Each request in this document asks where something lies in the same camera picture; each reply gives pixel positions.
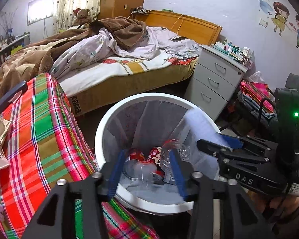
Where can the power strip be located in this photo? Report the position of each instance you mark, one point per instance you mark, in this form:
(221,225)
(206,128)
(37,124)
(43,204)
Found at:
(140,11)

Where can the low shelf cabinet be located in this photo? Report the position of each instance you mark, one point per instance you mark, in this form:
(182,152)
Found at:
(5,52)

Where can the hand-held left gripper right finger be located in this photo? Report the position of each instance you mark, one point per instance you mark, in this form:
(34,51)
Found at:
(177,171)

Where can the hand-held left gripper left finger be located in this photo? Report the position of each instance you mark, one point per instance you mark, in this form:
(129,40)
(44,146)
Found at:
(114,171)

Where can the clear bottle with red label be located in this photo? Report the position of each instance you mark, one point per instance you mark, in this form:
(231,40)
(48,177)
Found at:
(168,159)

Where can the floral bed sheet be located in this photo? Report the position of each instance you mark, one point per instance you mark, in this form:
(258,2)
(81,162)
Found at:
(129,67)

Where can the brown teddy bear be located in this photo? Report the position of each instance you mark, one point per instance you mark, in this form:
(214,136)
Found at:
(83,16)

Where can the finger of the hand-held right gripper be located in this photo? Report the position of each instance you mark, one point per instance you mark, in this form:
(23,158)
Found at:
(229,140)
(209,147)

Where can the clear plastic cup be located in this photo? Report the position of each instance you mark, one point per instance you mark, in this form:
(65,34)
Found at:
(145,174)

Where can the folded plaid cloth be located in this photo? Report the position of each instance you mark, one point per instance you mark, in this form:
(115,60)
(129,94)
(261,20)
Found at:
(254,89)

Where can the red drink can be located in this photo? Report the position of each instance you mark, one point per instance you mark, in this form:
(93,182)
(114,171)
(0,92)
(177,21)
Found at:
(154,155)
(135,155)

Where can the grey drawer nightstand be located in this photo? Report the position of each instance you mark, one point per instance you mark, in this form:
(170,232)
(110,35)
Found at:
(214,84)

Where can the plaid tablecloth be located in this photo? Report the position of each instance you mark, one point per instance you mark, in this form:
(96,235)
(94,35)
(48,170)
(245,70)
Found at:
(47,142)

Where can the cartoon wall sticker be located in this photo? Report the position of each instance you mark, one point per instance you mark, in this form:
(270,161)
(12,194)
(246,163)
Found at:
(280,12)

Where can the dark phone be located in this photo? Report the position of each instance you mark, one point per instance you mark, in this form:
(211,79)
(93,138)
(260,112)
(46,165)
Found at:
(179,38)

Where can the white plastic bag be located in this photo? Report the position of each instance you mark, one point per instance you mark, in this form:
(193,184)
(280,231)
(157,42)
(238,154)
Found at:
(258,77)

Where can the black metal chair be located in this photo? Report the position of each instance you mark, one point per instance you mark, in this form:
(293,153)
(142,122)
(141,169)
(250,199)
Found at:
(260,112)

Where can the person's right forearm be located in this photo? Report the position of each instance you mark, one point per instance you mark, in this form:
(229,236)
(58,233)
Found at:
(294,224)

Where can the wooden headboard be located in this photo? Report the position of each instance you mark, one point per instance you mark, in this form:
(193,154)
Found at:
(194,27)

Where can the light floral quilt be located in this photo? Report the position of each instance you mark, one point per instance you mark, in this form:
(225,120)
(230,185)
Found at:
(89,52)

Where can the person's right hand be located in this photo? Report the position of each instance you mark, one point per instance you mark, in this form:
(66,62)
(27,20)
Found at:
(271,204)

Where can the small window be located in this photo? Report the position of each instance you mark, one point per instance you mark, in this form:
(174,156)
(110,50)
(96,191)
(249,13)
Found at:
(39,8)

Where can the group of medicine boxes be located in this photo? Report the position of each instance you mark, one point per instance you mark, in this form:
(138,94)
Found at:
(229,48)

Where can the brown blanket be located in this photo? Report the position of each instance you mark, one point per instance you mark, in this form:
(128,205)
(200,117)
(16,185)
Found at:
(27,57)

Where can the yellow mattress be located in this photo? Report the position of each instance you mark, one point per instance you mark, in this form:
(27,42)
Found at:
(129,87)

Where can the vase of dry branches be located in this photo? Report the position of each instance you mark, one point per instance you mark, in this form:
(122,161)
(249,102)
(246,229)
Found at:
(8,23)

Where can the white trash bin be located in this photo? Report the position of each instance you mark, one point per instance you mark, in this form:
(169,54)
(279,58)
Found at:
(101,134)

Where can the strawberry milk carton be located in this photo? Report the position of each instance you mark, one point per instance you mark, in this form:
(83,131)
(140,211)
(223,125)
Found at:
(169,179)

